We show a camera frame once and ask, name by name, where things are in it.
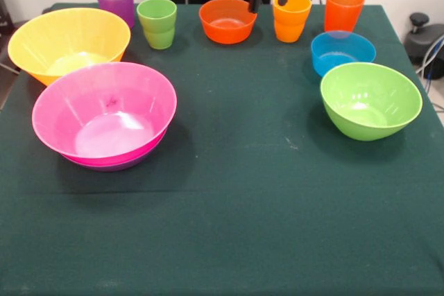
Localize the blue bowl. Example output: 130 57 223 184
310 31 377 78

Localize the green bowl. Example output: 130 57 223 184
319 62 423 142

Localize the large pink bowl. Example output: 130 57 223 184
31 62 178 167

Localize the yellow-orange cup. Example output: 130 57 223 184
272 0 313 44

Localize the orange bowl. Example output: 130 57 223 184
198 0 258 45

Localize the orange cup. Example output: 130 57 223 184
324 0 366 33

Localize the green cup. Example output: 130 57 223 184
136 0 178 51

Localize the purple cup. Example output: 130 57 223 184
94 0 135 30

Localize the black clamp device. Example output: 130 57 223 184
404 12 444 66

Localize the dark green tablecloth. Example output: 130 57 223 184
0 1 444 296

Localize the purple bowl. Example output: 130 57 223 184
63 143 164 173

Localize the large yellow bowl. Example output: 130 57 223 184
7 7 132 87

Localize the dark grey equipment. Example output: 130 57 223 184
0 0 17 39

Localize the blue-grey cable bundle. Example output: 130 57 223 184
415 34 444 80

